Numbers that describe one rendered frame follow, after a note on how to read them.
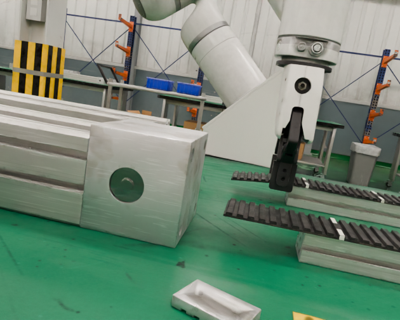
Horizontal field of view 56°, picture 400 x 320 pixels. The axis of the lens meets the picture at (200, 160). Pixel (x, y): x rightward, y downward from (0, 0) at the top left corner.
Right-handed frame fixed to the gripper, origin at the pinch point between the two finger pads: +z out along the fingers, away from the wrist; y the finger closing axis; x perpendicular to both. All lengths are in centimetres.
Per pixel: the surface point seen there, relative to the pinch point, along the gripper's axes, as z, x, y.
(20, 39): -29, 227, 262
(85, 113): -4.0, 28.4, -5.0
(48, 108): -3.8, 34.0, -5.0
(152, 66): -45, 254, 755
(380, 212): 2.5, -13.9, -1.4
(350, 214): 3.4, -10.1, -2.0
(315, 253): 2.8, -2.6, -21.0
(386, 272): 3.1, -8.8, -21.1
